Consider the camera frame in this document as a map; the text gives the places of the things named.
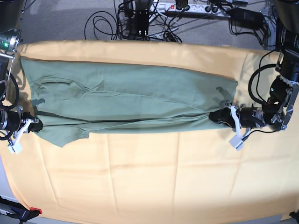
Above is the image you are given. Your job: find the white power strip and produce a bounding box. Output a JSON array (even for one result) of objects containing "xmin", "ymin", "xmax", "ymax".
[{"xmin": 150, "ymin": 1, "xmax": 230, "ymax": 18}]

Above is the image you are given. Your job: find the blue orange clamp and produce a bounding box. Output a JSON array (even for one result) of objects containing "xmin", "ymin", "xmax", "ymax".
[{"xmin": 0, "ymin": 197, "xmax": 42, "ymax": 224}]

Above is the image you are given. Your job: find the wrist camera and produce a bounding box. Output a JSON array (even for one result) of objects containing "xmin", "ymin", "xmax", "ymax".
[
  {"xmin": 229, "ymin": 135, "xmax": 243, "ymax": 151},
  {"xmin": 7, "ymin": 142, "xmax": 23, "ymax": 154}
]

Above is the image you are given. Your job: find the yellow table cloth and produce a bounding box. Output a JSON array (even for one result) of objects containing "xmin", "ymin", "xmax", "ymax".
[{"xmin": 0, "ymin": 40, "xmax": 299, "ymax": 224}]

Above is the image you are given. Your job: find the black coiled floor cable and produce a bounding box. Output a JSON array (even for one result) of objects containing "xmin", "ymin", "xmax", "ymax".
[{"xmin": 84, "ymin": 10, "xmax": 117, "ymax": 42}]

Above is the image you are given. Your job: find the black camera stand post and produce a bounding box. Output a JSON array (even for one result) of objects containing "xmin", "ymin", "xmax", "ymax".
[{"xmin": 131, "ymin": 0, "xmax": 153, "ymax": 37}]

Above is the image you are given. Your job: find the black power adapter brick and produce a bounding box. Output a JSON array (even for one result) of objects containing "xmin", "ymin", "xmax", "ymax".
[{"xmin": 228, "ymin": 8, "xmax": 264, "ymax": 26}]

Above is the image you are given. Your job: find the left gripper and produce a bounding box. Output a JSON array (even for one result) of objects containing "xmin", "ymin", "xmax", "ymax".
[{"xmin": 209, "ymin": 105, "xmax": 265, "ymax": 129}]

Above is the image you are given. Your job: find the green T-shirt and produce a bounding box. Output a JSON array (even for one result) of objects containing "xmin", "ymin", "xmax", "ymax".
[{"xmin": 21, "ymin": 58, "xmax": 238, "ymax": 147}]

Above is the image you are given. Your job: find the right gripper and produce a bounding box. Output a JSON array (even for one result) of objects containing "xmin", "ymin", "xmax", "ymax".
[{"xmin": 0, "ymin": 106, "xmax": 43, "ymax": 140}]

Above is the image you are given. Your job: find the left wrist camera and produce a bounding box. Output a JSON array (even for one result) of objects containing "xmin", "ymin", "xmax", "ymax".
[{"xmin": 229, "ymin": 135, "xmax": 243, "ymax": 151}]

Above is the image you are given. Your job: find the black corner clamp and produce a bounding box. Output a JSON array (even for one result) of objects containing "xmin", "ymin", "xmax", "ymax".
[{"xmin": 289, "ymin": 212, "xmax": 299, "ymax": 223}]

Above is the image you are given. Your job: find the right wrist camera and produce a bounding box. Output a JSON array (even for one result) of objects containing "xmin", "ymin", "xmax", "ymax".
[{"xmin": 7, "ymin": 142, "xmax": 23, "ymax": 154}]

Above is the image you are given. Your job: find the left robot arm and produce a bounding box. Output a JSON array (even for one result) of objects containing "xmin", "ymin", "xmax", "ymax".
[{"xmin": 209, "ymin": 0, "xmax": 299, "ymax": 132}]

